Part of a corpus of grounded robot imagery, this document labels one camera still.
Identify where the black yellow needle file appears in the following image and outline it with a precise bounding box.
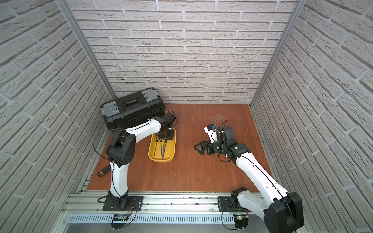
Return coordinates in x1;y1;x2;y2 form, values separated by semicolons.
153;139;158;159
160;140;164;160
162;140;168;159

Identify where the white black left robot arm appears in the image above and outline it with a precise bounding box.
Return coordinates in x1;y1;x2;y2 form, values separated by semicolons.
106;111;178;208

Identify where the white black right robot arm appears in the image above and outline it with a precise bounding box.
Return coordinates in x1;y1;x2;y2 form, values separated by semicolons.
194;124;305;233

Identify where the yellow plastic storage tray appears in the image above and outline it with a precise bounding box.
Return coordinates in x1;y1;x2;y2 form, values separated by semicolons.
148;128;177;163

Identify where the black plastic toolbox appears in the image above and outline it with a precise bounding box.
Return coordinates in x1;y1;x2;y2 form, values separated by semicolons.
101;87;165;130

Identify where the right controller circuit board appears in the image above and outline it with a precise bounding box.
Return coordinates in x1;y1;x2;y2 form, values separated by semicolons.
233;214;249;231

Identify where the controller circuit board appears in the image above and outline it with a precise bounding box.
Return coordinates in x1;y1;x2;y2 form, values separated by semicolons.
111;214;131;230
233;214;249;231

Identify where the left controller circuit board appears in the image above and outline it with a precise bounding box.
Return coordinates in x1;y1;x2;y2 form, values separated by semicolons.
111;214;131;230

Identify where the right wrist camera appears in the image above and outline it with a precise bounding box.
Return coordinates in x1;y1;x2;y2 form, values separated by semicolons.
204;124;218;143

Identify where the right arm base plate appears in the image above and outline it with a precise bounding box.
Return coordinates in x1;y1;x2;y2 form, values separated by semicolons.
217;187;252;212

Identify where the aluminium front rail frame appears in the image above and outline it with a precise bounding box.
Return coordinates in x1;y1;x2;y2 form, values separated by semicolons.
52;191;269;233

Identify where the black orange screwdriver handle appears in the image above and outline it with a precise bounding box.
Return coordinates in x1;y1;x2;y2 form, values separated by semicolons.
97;165;111;177

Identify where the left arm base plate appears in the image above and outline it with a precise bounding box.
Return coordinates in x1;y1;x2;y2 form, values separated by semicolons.
103;191;144;211

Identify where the aluminium right corner post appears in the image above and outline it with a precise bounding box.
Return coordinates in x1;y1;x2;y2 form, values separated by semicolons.
249;0;307;108

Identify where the aluminium corner post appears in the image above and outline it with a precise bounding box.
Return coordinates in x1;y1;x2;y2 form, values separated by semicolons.
56;0;117;99
249;0;307;108

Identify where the aluminium left corner post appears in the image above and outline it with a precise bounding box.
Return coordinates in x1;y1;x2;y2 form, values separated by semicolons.
56;0;117;99

